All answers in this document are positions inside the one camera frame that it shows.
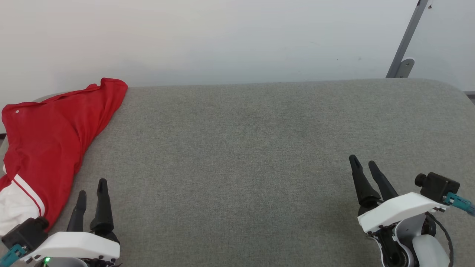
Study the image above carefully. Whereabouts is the red and white shirt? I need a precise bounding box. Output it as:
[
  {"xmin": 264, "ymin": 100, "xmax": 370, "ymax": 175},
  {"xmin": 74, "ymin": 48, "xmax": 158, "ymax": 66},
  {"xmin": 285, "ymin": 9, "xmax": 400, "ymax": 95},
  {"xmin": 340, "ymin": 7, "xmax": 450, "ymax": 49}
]
[{"xmin": 0, "ymin": 78, "xmax": 128, "ymax": 237}]

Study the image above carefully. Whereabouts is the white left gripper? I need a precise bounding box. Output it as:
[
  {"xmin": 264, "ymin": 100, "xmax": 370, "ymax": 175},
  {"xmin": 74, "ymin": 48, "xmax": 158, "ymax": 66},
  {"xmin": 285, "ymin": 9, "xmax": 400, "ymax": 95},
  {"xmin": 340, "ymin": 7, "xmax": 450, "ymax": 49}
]
[{"xmin": 22, "ymin": 178, "xmax": 120, "ymax": 264}]

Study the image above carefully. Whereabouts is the grey metal pole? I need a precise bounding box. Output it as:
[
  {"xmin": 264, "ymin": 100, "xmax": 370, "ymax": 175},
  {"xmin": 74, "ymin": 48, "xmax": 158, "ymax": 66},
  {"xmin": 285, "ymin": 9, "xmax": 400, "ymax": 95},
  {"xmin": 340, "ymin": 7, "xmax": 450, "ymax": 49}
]
[{"xmin": 386, "ymin": 0, "xmax": 432, "ymax": 79}]

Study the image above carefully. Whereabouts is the teal camera connector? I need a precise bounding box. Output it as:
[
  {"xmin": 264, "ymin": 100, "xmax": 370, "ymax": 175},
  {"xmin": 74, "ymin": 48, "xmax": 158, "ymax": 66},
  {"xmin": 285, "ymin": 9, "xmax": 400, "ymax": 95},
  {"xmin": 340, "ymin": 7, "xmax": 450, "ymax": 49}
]
[
  {"xmin": 0, "ymin": 244, "xmax": 27, "ymax": 267},
  {"xmin": 444, "ymin": 192, "xmax": 475, "ymax": 217}
]

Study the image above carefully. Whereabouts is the teal right camera connector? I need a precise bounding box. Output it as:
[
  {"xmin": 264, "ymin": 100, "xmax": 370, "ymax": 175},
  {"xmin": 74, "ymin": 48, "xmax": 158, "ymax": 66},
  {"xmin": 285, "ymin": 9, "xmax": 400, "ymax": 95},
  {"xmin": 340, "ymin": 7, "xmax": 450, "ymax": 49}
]
[{"xmin": 444, "ymin": 192, "xmax": 475, "ymax": 217}]

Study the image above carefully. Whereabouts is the teal left camera connector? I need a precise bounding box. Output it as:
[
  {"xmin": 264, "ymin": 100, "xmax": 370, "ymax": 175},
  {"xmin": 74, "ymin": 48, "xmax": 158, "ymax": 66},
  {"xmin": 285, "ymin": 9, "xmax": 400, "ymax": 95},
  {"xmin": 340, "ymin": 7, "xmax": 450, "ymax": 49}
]
[{"xmin": 0, "ymin": 244, "xmax": 27, "ymax": 267}]

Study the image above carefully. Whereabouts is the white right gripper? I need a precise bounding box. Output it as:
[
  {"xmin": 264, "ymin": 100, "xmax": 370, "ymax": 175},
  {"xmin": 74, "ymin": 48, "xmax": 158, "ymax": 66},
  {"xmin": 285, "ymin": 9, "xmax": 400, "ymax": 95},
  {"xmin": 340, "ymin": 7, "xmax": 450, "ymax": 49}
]
[{"xmin": 349, "ymin": 155, "xmax": 449, "ymax": 234}]

